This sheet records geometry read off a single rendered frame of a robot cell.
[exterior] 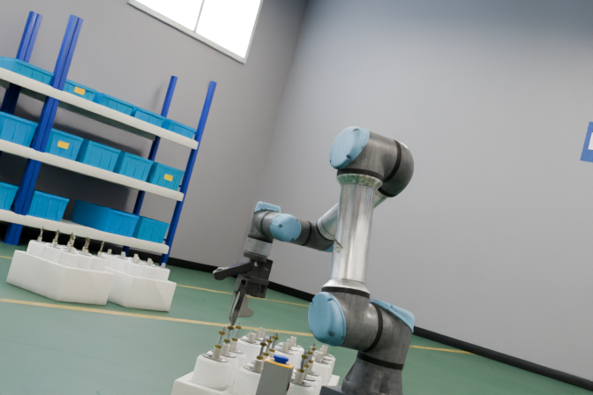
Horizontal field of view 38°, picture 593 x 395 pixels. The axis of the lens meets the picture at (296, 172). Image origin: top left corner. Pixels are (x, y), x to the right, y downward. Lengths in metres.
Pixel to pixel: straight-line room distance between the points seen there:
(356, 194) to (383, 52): 8.02
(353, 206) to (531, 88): 7.18
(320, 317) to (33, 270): 2.94
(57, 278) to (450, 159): 5.55
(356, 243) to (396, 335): 0.24
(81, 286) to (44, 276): 0.20
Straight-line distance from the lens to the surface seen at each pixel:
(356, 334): 2.02
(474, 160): 9.18
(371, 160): 2.09
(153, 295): 5.22
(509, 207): 8.93
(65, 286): 4.66
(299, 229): 2.38
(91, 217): 8.06
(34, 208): 7.38
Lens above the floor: 0.62
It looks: 4 degrees up
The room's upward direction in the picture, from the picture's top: 15 degrees clockwise
